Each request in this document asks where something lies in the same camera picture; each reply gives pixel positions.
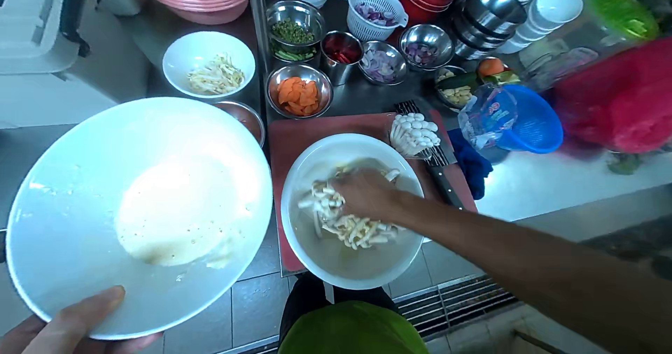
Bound person's right hand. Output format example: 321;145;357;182
330;167;407;224

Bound person's left hand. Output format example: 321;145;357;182
0;285;165;354

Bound large white bowl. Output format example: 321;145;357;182
6;97;274;341

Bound pile of torn pale mushrooms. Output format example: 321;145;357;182
297;164;406;251

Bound person's right forearm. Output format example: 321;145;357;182
394;190;672;354

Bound person's legs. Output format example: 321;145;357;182
279;272;401;347

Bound white lidded storage box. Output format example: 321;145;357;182
0;0;151;130

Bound person's body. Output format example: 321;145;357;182
278;300;431;354

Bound deep white mixing bowl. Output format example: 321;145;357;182
280;133;425;291

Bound steel bowl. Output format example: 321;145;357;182
266;63;335;120
213;100;266;148
399;23;455;71
358;40;408;86
266;0;327;54
434;64;480;112

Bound red cutting board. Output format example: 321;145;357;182
268;109;478;278

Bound pile of bean sprouts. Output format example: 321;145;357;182
187;53;246;95

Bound pile of sliced carrots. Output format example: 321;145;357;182
277;77;320;117

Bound metal drain grate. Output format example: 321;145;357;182
214;274;522;354

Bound stack of pink basins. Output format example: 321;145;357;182
131;0;251;26

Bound pile of cut green beans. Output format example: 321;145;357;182
272;40;317;63

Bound steel cup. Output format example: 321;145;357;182
320;30;364;86

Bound bunch of white button-capped mushrooms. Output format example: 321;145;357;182
389;112;442;158

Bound pile of red chilies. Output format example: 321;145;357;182
323;38;362;65

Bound pile of sliced purple onions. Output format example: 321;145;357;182
362;48;401;83

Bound dark blue cloth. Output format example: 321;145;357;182
447;127;494;201

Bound white perforated basket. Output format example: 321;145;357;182
346;0;410;42

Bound pile of diced purple onions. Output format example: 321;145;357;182
406;41;439;65

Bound pile of chopped purple onions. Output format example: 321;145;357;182
355;3;398;27

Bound pile of garlic cloves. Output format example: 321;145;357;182
436;69;473;108

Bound dark green cucumber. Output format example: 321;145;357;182
437;71;482;91

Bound clear printed plastic bag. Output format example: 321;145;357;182
457;82;519;151

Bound stack of red bowls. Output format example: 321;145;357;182
399;0;459;27

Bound orange tomato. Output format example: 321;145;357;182
477;57;505;78

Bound green pepper piece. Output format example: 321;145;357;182
479;68;522;87

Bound blue plastic strainer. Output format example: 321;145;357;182
495;84;565;154

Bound stack of steel bowls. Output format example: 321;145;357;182
451;0;528;61

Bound clear plastic container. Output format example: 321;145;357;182
524;39;600;91

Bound stack of white bowls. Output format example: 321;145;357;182
496;0;584;55

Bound red plastic bag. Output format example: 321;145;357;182
552;37;672;154

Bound bright green plastic lid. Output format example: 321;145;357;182
584;0;660;43

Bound black-handled knife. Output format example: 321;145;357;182
394;100;466;211

